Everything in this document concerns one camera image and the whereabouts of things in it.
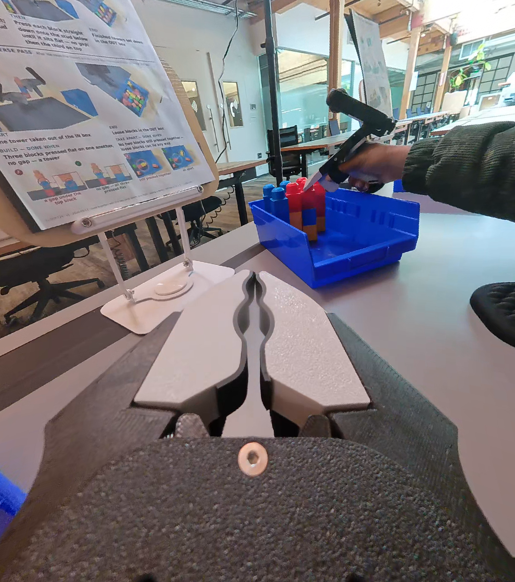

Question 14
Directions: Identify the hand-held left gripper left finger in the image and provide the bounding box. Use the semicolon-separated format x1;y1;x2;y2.
133;269;255;426

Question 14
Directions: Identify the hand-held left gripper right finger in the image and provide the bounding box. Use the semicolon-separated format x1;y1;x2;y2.
256;271;373;426

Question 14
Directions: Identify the cluster of block towers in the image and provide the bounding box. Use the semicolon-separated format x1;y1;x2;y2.
262;177;327;243

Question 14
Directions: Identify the person's right forearm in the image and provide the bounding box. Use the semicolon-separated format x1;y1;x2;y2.
400;118;515;231

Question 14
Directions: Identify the wooden desk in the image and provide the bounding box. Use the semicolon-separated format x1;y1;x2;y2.
280;132;353;180
214;158;269;226

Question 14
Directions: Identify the black office chair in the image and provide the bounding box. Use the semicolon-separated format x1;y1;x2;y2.
0;234;105;339
266;126;300;180
178;196;225;243

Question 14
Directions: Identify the white document stand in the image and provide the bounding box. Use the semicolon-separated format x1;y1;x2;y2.
0;0;236;336
349;8;395;120

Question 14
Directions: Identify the black light stand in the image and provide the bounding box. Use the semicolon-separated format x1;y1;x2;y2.
261;0;286;182

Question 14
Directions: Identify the green potted plant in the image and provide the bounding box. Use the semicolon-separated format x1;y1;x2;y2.
447;42;492;90

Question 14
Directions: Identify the printed instruction sheet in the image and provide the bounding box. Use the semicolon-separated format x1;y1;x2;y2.
0;0;216;231

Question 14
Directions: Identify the wall icon panel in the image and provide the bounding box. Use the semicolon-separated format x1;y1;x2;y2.
222;81;244;128
180;80;206;132

